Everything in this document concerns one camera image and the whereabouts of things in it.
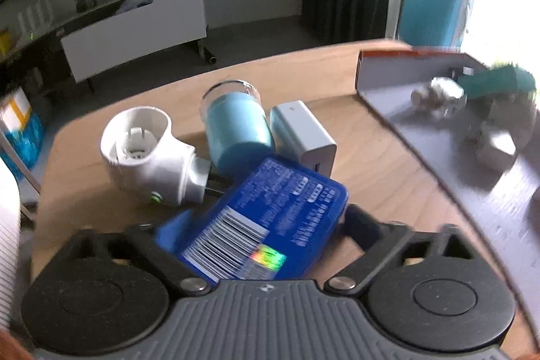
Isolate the white plug socket adapter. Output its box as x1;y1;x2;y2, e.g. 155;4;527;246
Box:
100;106;211;206

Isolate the teal suitcase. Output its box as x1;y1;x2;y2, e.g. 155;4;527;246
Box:
397;0;472;48

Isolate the white power bank charger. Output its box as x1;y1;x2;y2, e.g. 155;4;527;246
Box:
269;101;337;177

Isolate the blue tin box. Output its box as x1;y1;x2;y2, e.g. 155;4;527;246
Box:
180;156;349;285

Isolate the clear plastic bottle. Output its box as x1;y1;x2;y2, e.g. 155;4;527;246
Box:
410;77;467;117

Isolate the light blue cylinder cup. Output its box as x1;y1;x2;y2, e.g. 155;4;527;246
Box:
200;80;275;179

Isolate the white router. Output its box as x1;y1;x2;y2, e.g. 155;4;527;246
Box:
18;0;55;40

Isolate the curved white counter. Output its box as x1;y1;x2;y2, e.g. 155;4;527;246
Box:
0;161;20;331

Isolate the orange edged cardboard tray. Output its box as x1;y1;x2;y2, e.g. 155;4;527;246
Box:
355;48;539;329

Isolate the white square charger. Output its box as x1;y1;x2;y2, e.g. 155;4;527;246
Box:
476;93;536;173

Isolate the blue plastic bag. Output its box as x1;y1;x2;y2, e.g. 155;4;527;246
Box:
2;113;44;169

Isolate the white tv cabinet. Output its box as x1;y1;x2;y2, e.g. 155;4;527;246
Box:
61;0;207;82

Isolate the teal green box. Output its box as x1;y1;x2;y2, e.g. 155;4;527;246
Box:
457;65;536;100

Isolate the yellow white carton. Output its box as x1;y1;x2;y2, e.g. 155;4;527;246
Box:
0;88;32;133

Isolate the yellow tin box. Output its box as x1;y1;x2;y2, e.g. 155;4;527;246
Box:
0;28;15;58

